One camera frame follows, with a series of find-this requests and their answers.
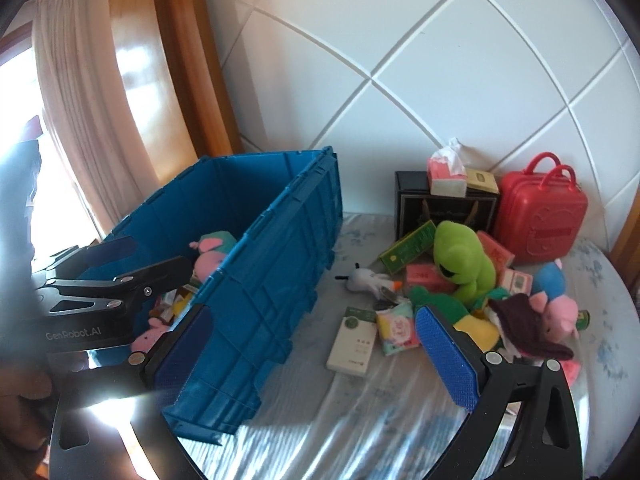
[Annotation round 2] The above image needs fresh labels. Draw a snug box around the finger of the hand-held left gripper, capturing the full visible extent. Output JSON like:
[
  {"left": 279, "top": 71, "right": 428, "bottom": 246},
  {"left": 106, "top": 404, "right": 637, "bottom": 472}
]
[
  {"left": 47, "top": 236, "right": 139, "bottom": 282},
  {"left": 35, "top": 255, "right": 194, "bottom": 317}
]

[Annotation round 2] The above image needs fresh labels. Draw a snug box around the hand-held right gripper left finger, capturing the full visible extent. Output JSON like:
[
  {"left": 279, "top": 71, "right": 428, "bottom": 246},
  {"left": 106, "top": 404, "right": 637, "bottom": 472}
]
[{"left": 48, "top": 304, "right": 215, "bottom": 480}]

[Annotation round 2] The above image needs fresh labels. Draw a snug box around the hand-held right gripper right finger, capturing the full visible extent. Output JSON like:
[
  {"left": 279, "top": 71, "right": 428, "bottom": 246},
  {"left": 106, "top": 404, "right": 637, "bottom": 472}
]
[{"left": 416, "top": 303, "right": 584, "bottom": 480}]

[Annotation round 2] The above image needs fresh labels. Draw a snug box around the pink plush toy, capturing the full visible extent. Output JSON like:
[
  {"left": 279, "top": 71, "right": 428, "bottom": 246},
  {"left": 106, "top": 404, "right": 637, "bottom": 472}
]
[{"left": 131, "top": 317, "right": 171, "bottom": 356}]

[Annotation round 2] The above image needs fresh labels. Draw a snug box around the teal pig plush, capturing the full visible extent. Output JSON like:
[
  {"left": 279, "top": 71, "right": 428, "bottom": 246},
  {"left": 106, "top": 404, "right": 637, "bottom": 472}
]
[{"left": 189, "top": 231, "right": 238, "bottom": 281}]

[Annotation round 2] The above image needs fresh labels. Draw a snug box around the blue plastic crate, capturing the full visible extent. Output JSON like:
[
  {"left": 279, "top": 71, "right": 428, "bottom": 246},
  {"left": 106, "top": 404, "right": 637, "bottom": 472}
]
[{"left": 80, "top": 146, "right": 345, "bottom": 445}]

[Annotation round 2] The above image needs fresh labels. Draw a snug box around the person's left hand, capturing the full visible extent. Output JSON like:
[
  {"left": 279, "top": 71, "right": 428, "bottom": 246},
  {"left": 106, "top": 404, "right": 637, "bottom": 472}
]
[{"left": 0, "top": 365, "right": 55, "bottom": 453}]

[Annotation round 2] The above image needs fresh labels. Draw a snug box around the yellow green duck plush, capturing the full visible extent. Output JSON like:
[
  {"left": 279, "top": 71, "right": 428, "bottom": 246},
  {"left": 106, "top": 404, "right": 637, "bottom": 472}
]
[{"left": 407, "top": 287, "right": 501, "bottom": 353}]

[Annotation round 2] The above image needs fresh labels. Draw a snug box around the floral pink tissue packet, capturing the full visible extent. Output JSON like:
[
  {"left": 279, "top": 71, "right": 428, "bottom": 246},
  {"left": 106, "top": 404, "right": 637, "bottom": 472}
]
[{"left": 375, "top": 300, "right": 423, "bottom": 357}]

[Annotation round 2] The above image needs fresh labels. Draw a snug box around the salmon pink packet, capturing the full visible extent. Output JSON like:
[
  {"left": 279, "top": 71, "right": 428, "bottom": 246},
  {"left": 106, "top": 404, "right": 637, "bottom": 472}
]
[{"left": 405, "top": 262, "right": 458, "bottom": 293}]

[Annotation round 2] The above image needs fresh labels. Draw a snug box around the dark maroon cloth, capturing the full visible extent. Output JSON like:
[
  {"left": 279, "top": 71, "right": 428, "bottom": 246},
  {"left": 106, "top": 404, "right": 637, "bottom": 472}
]
[{"left": 487, "top": 292, "right": 576, "bottom": 361}]

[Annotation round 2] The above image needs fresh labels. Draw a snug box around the white box green label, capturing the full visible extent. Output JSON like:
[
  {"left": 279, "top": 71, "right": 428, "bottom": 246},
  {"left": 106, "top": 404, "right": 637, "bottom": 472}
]
[{"left": 326, "top": 306, "right": 378, "bottom": 377}]

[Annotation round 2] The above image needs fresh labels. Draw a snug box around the small white pink box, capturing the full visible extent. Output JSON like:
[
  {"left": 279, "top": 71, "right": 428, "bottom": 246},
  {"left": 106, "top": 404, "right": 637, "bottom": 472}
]
[{"left": 500, "top": 267, "right": 533, "bottom": 296}]

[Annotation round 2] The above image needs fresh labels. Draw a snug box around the green frog plush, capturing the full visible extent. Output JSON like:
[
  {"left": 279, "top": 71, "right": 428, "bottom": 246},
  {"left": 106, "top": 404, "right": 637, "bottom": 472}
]
[{"left": 432, "top": 220, "right": 498, "bottom": 306}]

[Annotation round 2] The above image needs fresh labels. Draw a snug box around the white plush toy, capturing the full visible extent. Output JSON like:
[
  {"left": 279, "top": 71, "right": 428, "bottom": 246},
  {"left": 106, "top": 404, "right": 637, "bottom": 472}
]
[{"left": 336, "top": 261, "right": 403, "bottom": 306}]

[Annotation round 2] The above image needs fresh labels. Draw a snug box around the flat green box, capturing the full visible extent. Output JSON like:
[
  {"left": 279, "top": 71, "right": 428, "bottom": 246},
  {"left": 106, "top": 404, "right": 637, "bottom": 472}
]
[{"left": 378, "top": 220, "right": 438, "bottom": 275}]

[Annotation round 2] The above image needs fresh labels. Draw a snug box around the pink pig plush blue body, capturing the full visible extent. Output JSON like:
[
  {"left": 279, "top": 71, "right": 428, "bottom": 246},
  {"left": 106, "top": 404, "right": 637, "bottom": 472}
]
[{"left": 530, "top": 259, "right": 581, "bottom": 343}]

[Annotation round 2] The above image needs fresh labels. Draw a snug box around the pink red box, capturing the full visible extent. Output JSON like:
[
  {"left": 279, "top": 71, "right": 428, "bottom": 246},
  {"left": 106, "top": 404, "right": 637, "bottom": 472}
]
[{"left": 477, "top": 230, "right": 516, "bottom": 268}]

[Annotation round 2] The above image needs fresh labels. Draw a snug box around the cream curtain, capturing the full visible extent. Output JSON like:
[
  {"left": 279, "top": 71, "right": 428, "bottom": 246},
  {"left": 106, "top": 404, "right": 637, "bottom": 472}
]
[{"left": 32, "top": 0, "right": 166, "bottom": 241}]

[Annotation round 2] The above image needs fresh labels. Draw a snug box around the black gift box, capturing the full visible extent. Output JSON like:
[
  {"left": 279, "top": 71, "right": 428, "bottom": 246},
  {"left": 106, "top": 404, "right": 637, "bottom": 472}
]
[{"left": 394, "top": 171, "right": 501, "bottom": 243}]

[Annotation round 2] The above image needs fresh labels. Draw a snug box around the red toy suitcase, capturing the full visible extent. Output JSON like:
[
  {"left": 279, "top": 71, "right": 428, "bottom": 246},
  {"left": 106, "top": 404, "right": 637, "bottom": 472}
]
[{"left": 495, "top": 152, "right": 589, "bottom": 265}]

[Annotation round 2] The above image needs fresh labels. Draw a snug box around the small olive box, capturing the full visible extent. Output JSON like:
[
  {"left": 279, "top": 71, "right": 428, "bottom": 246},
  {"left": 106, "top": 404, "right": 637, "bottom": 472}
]
[{"left": 465, "top": 167, "right": 501, "bottom": 196}]

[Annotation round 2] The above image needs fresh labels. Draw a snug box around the pink white tissue pack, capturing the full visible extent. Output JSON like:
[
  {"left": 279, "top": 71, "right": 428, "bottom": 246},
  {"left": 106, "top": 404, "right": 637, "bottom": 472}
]
[{"left": 426, "top": 137, "right": 468, "bottom": 197}]

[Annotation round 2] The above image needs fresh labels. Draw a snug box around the white padded headboard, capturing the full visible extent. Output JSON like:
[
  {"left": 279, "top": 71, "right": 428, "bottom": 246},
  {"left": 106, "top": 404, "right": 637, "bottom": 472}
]
[{"left": 200, "top": 0, "right": 640, "bottom": 261}]

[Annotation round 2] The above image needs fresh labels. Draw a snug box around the wooden headboard post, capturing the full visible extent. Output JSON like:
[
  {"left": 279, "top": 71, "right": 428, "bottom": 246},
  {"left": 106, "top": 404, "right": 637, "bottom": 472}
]
[
  {"left": 611, "top": 210, "right": 640, "bottom": 291},
  {"left": 110, "top": 0, "right": 247, "bottom": 196}
]

